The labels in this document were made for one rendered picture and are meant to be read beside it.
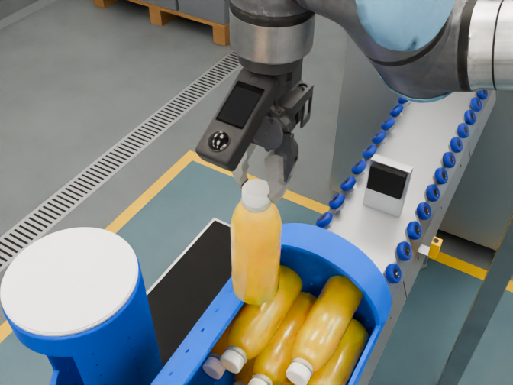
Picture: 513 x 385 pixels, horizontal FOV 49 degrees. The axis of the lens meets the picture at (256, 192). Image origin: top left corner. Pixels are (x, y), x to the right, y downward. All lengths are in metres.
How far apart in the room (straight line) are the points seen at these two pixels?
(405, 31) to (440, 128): 1.34
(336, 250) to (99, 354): 0.54
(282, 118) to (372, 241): 0.82
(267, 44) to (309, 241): 0.48
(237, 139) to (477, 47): 0.25
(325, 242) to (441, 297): 1.60
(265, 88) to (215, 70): 3.14
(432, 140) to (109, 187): 1.75
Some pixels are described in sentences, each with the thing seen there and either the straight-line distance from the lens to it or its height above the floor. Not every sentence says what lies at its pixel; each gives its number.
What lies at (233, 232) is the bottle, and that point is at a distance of 0.78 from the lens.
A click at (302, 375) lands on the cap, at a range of 0.97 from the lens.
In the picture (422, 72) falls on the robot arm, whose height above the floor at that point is 1.68.
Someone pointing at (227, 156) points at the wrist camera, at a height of 1.59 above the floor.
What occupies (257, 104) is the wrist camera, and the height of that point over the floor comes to 1.62.
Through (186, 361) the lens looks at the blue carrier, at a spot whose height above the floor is 1.21.
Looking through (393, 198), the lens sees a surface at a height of 0.99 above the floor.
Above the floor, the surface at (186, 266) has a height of 0.15.
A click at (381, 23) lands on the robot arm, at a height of 1.76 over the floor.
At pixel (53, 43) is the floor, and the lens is 4.31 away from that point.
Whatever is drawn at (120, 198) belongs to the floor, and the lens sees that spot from 2.91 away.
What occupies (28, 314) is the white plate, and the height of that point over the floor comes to 1.04.
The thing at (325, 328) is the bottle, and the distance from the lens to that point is 1.00.
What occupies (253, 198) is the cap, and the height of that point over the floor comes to 1.47.
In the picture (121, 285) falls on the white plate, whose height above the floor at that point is 1.04.
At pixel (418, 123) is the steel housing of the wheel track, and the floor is 0.93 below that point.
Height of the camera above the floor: 1.98
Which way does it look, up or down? 44 degrees down
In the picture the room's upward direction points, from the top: straight up
